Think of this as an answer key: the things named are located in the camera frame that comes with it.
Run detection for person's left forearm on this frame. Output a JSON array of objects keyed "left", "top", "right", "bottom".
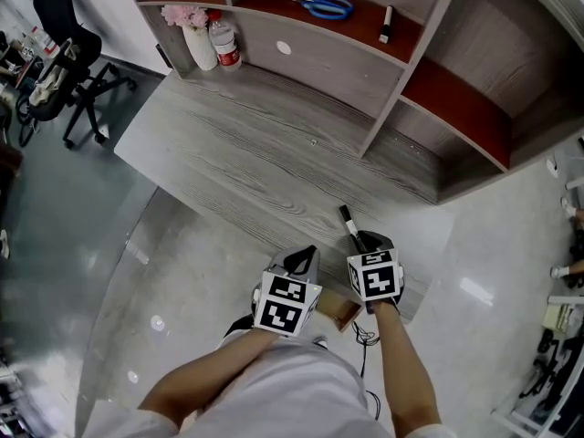
[{"left": 136, "top": 326, "right": 280, "bottom": 428}]

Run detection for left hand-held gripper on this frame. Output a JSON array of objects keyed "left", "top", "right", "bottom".
[{"left": 250, "top": 244, "right": 323, "bottom": 338}]

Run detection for white vase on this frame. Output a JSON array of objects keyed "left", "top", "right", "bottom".
[{"left": 181, "top": 25, "right": 220, "bottom": 72}]

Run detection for wooden drawer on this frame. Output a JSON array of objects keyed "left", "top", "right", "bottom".
[{"left": 316, "top": 287, "right": 364, "bottom": 333}]

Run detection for blue handled scissors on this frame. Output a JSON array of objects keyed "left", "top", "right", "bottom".
[{"left": 276, "top": 0, "right": 356, "bottom": 22}]

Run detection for black marker pen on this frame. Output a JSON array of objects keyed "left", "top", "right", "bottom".
[{"left": 338, "top": 204, "right": 369, "bottom": 253}]

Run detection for white marker pen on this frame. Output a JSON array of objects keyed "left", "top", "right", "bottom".
[{"left": 378, "top": 5, "right": 394, "bottom": 45}]

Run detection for clear bottle with red label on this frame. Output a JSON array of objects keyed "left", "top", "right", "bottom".
[{"left": 207, "top": 9, "right": 244, "bottom": 73}]

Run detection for black cable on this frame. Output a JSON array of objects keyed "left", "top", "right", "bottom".
[{"left": 350, "top": 320, "right": 382, "bottom": 422}]

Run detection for black office chair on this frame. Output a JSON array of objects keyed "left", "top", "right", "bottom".
[{"left": 16, "top": 0, "right": 138, "bottom": 151}]

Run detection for grey wooden shelf unit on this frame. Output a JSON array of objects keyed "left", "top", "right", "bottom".
[{"left": 119, "top": 0, "right": 584, "bottom": 205}]

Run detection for pink flowers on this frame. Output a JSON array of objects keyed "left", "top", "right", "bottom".
[{"left": 160, "top": 4, "right": 211, "bottom": 31}]

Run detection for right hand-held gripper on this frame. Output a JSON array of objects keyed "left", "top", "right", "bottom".
[{"left": 345, "top": 229, "right": 406, "bottom": 315}]

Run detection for person's white shirt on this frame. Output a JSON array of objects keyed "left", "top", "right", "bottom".
[{"left": 81, "top": 334, "right": 457, "bottom": 438}]

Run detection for beige cloth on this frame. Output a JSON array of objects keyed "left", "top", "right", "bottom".
[{"left": 28, "top": 38, "right": 84, "bottom": 108}]

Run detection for person's right forearm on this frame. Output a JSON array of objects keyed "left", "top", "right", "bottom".
[{"left": 371, "top": 299, "right": 443, "bottom": 438}]

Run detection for grey wooden desk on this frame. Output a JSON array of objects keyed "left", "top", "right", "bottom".
[{"left": 113, "top": 63, "right": 457, "bottom": 324}]

